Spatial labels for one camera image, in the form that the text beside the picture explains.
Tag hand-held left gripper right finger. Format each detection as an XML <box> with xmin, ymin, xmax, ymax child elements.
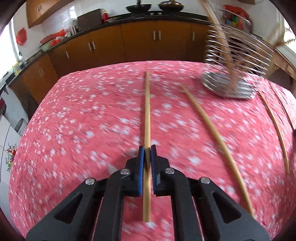
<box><xmin>150</xmin><ymin>145</ymin><xmax>271</xmax><ymax>241</ymax></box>

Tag brown wall cabinet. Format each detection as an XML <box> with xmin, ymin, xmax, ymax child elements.
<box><xmin>26</xmin><ymin>0</ymin><xmax>70</xmax><ymax>28</ymax></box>

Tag metal wire utensil rack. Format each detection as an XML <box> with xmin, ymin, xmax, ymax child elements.
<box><xmin>201</xmin><ymin>8</ymin><xmax>277</xmax><ymax>100</ymax></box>

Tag grey bin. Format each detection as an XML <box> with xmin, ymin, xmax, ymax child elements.
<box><xmin>14</xmin><ymin>118</ymin><xmax>29</xmax><ymax>136</ymax></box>

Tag black wok with handle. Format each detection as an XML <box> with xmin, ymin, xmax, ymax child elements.
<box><xmin>126</xmin><ymin>1</ymin><xmax>152</xmax><ymax>13</ymax></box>

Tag red basin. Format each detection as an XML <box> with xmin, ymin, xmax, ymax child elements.
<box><xmin>40</xmin><ymin>35</ymin><xmax>56</xmax><ymax>44</ymax></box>

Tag black kitchen countertop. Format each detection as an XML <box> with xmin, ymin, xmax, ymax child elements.
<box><xmin>5</xmin><ymin>11</ymin><xmax>208</xmax><ymax>84</ymax></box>

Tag dark box on counter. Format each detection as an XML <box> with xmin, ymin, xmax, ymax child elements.
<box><xmin>77</xmin><ymin>9</ymin><xmax>103</xmax><ymax>32</ymax></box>

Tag wooden side table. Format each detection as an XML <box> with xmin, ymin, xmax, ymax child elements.
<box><xmin>274</xmin><ymin>45</ymin><xmax>296</xmax><ymax>81</ymax></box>

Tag straight bamboo chopstick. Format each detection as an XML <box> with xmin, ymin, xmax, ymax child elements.
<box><xmin>142</xmin><ymin>71</ymin><xmax>152</xmax><ymax>223</ymax></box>

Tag brown kitchen base cabinets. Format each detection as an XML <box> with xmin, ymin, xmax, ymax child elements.
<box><xmin>7</xmin><ymin>20</ymin><xmax>208</xmax><ymax>105</ymax></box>

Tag large red plastic bag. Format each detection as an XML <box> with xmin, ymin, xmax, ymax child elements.
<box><xmin>223</xmin><ymin>6</ymin><xmax>250</xmax><ymax>26</ymax></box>

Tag black wok with lid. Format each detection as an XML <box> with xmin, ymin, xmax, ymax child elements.
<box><xmin>158</xmin><ymin>1</ymin><xmax>184</xmax><ymax>11</ymax></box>

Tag red floral tablecloth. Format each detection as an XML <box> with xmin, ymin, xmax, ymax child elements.
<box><xmin>8</xmin><ymin>61</ymin><xmax>296</xmax><ymax>241</ymax></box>

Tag long bamboo chopstick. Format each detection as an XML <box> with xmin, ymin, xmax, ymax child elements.
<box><xmin>258</xmin><ymin>90</ymin><xmax>290</xmax><ymax>175</ymax></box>
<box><xmin>276</xmin><ymin>93</ymin><xmax>296</xmax><ymax>129</ymax></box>
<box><xmin>181</xmin><ymin>85</ymin><xmax>255</xmax><ymax>218</ymax></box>
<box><xmin>200</xmin><ymin>0</ymin><xmax>235</xmax><ymax>88</ymax></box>

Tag white floral appliance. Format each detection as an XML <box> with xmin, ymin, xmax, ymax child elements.
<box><xmin>0</xmin><ymin>88</ymin><xmax>29</xmax><ymax>183</ymax></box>

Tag white plastic bag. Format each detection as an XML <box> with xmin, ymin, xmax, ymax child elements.
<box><xmin>65</xmin><ymin>20</ymin><xmax>78</xmax><ymax>33</ymax></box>

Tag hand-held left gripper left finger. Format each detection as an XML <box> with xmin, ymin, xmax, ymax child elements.
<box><xmin>25</xmin><ymin>146</ymin><xmax>146</xmax><ymax>241</ymax></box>

